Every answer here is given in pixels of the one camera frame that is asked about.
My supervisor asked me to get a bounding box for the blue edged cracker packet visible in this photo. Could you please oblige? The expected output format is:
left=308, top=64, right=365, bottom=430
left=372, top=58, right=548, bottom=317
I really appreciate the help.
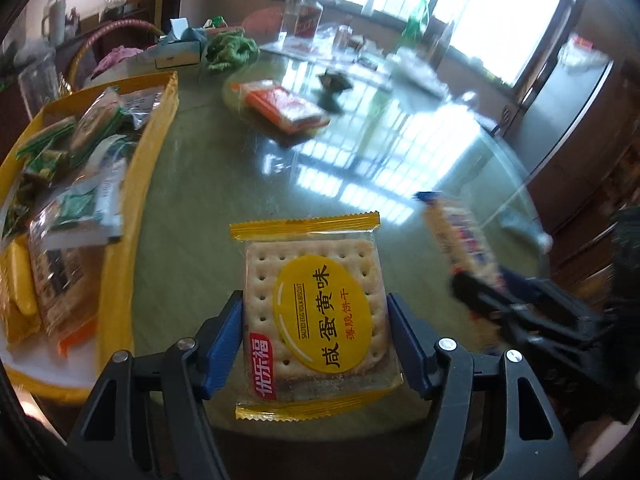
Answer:
left=414, top=190, right=507, bottom=356

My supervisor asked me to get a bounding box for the small dark green packet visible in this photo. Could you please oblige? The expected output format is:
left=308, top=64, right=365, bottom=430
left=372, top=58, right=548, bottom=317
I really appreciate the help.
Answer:
left=318, top=70, right=354, bottom=112

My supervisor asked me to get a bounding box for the clear plastic container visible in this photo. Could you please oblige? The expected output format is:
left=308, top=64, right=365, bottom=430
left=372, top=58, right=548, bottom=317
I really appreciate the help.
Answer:
left=18, top=53, right=61, bottom=120

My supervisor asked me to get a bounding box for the yellow snack packet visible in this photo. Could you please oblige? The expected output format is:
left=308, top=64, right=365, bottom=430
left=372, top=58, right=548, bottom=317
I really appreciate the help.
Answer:
left=1, top=234, right=42, bottom=349

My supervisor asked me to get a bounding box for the clear liquor bottle red label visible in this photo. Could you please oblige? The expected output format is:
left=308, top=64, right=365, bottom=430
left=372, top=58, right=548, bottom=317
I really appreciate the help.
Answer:
left=278, top=0, right=323, bottom=44

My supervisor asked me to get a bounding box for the yellow square cracker packet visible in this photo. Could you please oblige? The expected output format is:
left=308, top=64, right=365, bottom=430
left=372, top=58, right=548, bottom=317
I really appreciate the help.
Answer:
left=230, top=211, right=404, bottom=422

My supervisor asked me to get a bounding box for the yellow cardboard tray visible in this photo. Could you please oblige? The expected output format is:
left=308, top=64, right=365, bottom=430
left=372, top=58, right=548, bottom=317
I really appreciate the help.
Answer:
left=1, top=72, right=179, bottom=404

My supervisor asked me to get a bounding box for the green garlic peas packet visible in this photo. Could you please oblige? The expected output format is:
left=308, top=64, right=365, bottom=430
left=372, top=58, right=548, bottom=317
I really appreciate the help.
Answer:
left=16, top=116, right=77, bottom=184

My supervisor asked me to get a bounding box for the pink hula hoop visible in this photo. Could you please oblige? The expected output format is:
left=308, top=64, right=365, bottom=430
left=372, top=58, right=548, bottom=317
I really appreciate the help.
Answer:
left=65, top=18, right=164, bottom=91

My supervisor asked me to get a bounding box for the blue tissue box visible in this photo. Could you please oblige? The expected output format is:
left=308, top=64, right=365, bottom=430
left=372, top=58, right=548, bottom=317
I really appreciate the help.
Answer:
left=151, top=18, right=207, bottom=70

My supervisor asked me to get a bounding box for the green crumpled cloth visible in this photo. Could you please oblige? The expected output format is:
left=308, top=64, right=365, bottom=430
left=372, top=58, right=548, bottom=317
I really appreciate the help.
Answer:
left=203, top=28, right=259, bottom=73

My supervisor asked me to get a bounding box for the green round cracker packet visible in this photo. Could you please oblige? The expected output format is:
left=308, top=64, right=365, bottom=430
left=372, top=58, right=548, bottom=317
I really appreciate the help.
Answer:
left=68, top=87, right=125, bottom=168

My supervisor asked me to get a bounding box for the orange sesame cracker packet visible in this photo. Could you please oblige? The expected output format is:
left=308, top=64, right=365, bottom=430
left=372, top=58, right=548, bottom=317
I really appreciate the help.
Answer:
left=27, top=204, right=105, bottom=358

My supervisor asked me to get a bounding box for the pink cloth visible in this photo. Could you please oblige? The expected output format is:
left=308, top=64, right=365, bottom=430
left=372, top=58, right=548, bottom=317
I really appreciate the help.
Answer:
left=91, top=46, right=143, bottom=77

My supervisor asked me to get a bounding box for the clear green white packet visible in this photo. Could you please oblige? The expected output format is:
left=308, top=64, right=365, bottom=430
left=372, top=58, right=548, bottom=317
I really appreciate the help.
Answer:
left=28, top=159, right=127, bottom=252

